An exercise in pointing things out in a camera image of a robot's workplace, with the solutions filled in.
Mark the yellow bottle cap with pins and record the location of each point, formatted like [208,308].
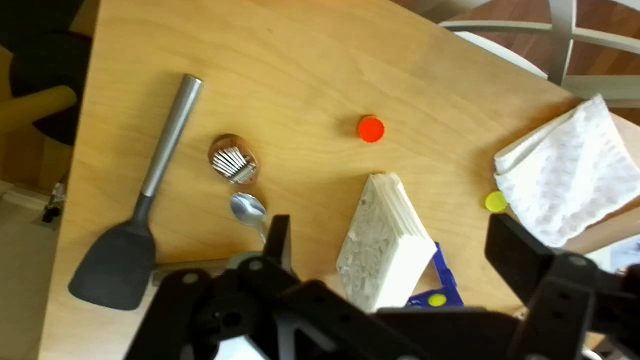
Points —
[437,300]
[496,202]

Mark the stack of white napkins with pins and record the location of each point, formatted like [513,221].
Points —
[385,245]

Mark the white folded paper towel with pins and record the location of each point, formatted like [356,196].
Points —
[565,175]

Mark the orange bottle cap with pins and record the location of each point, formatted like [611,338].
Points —
[371,129]

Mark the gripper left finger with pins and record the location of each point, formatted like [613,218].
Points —
[260,310]

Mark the blue holder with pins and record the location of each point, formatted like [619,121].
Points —
[447,287]

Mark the small wooden thumb piano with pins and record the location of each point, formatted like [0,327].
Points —
[233,161]

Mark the silver spoon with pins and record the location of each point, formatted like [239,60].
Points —
[247,210]

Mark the white chair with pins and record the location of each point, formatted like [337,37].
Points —
[565,45]

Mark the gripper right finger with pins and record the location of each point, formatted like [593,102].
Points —
[560,295]

